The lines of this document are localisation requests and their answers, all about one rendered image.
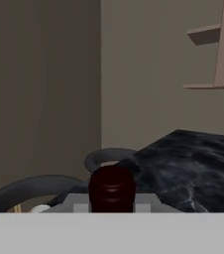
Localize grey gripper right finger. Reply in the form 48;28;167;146
133;192;181;213

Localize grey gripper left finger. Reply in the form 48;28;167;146
46;192;92;213

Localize black marble dining counter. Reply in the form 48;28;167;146
116;128;224;213

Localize small white round thing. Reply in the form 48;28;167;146
29;203;52;213

